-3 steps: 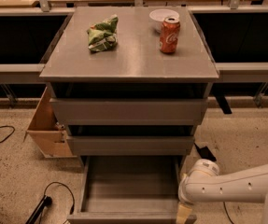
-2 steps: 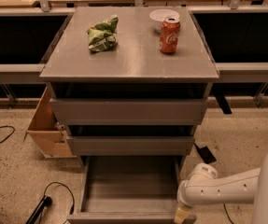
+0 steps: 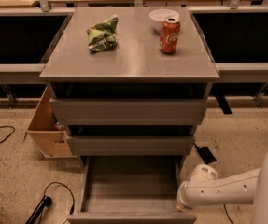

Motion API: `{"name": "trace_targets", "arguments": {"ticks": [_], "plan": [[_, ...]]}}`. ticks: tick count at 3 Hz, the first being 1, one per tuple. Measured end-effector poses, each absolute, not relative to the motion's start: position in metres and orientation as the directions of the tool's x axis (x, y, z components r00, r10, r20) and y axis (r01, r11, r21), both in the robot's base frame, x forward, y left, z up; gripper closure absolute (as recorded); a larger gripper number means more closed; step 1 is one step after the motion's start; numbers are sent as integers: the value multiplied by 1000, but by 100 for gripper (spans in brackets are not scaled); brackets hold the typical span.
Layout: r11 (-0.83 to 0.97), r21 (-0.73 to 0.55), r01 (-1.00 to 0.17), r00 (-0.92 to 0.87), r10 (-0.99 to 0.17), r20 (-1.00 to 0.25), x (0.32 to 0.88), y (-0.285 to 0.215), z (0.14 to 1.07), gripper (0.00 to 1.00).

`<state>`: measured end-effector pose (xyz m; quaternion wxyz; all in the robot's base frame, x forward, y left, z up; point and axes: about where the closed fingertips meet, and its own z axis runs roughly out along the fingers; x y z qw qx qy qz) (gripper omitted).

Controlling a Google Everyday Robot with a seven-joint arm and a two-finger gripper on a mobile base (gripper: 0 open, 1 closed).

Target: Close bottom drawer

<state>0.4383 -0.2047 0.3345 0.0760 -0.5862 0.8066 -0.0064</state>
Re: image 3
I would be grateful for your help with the grey bottom drawer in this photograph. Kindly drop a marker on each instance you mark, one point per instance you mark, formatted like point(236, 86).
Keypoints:
point(129, 190)

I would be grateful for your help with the grey drawer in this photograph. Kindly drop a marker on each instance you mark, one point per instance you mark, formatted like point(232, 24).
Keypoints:
point(129, 140)
point(129, 111)
point(129, 190)

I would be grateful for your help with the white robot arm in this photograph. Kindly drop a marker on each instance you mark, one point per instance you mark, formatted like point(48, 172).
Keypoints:
point(204, 188)

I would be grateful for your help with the grey drawer cabinet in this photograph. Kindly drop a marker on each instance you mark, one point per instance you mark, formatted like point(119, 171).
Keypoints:
point(135, 68)

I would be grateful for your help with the grey middle drawer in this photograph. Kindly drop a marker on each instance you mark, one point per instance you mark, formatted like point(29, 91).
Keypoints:
point(129, 140)

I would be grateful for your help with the grey top drawer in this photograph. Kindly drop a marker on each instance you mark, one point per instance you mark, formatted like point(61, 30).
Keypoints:
point(129, 111)

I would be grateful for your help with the green chip bag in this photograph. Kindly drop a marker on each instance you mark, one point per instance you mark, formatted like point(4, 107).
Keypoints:
point(102, 36)

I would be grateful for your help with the orange soda can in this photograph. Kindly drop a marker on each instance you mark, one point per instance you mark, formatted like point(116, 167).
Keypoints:
point(169, 34)

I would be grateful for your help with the cardboard box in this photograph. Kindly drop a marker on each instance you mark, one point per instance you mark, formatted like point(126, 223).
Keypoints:
point(47, 133)

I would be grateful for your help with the white bowl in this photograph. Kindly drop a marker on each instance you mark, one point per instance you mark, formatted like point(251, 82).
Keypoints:
point(157, 17)

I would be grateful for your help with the black power adapter with cable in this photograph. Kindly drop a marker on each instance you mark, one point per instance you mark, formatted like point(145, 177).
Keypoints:
point(208, 157)

